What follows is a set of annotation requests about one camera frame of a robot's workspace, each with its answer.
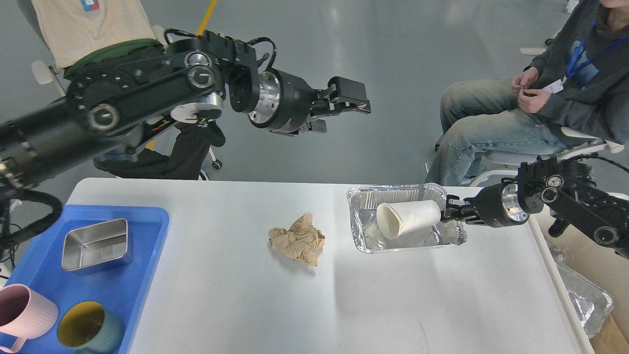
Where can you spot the aluminium foil tray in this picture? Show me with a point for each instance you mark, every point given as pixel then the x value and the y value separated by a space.
pixel 363 201

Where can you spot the brown paper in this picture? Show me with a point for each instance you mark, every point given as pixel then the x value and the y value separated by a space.
pixel 301 242

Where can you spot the white chair of right person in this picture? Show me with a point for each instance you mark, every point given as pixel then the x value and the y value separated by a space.
pixel 511 162

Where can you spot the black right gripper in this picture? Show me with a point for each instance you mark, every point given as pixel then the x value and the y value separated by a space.
pixel 494 206

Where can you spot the foil tray in bin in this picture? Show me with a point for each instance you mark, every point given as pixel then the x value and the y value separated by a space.
pixel 593 305

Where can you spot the pink ribbed mug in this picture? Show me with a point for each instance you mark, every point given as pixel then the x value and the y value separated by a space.
pixel 25 314

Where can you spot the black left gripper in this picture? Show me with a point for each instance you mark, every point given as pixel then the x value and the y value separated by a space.
pixel 285 101

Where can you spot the person in beige sweater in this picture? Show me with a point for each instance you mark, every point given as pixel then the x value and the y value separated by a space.
pixel 81 33

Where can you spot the person in dark hoodie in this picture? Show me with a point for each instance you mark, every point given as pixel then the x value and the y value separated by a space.
pixel 580 82

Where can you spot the dark green mug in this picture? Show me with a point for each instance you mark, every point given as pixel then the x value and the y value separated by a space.
pixel 89 328

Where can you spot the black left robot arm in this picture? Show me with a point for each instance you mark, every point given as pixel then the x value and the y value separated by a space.
pixel 111 112

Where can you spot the blue plastic tray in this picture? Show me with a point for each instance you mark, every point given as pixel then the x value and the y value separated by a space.
pixel 122 289

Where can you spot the white paper cup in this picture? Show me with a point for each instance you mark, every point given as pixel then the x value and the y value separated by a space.
pixel 400 219

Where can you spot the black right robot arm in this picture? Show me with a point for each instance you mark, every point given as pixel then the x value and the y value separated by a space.
pixel 565 186

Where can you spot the square stainless steel tray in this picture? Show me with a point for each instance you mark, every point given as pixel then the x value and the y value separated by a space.
pixel 97 247

